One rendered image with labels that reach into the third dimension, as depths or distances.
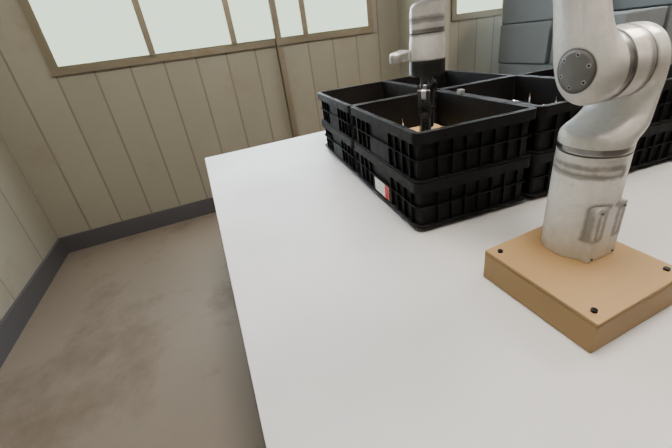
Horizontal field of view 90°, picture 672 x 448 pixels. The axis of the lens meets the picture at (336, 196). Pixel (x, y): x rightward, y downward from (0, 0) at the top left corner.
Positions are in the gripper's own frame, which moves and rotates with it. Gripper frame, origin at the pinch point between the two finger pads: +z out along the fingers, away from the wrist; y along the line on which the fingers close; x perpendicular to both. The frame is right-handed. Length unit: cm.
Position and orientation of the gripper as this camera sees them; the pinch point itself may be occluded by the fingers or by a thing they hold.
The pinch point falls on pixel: (427, 123)
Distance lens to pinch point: 82.8
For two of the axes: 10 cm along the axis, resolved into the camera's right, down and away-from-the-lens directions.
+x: -9.3, -0.5, 3.6
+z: 1.2, 8.9, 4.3
